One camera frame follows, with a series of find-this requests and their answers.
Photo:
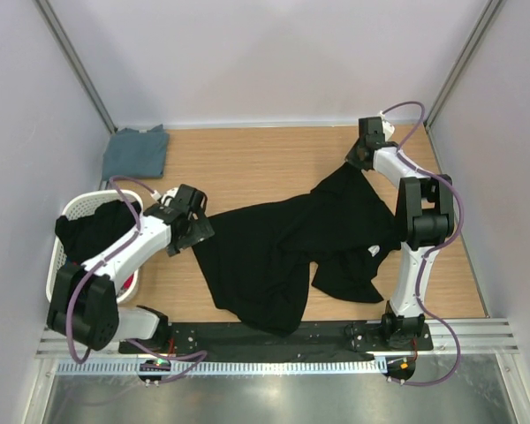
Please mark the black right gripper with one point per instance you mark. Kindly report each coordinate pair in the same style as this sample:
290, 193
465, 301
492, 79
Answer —
352, 156

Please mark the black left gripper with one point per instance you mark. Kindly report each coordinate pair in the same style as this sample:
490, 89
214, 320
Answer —
200, 230

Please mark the black t-shirt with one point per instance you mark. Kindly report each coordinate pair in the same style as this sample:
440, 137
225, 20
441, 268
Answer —
263, 259

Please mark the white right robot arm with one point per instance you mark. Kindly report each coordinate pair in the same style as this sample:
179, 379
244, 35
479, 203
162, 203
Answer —
424, 219

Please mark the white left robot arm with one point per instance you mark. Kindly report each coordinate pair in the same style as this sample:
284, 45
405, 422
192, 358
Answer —
83, 299

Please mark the folded teal t-shirt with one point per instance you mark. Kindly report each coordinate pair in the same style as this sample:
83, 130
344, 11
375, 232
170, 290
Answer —
136, 153

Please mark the pink garment in basket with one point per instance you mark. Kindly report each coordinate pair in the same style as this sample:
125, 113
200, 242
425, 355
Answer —
129, 286

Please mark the white laundry basket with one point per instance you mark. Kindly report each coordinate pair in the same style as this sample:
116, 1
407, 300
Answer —
83, 205

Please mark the black clothes pile in basket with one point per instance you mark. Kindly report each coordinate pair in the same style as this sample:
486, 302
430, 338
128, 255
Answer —
85, 237

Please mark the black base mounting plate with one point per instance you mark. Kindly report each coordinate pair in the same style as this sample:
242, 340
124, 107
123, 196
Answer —
324, 342

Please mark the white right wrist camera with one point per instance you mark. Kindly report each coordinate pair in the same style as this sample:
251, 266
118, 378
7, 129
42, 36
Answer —
387, 126

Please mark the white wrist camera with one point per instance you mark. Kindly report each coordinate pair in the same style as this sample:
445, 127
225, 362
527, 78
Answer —
166, 197
387, 126

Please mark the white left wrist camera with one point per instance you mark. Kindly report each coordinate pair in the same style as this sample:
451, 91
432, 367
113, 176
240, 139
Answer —
166, 197

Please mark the slotted cable duct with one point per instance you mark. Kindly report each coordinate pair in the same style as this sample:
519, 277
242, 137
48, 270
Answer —
145, 366

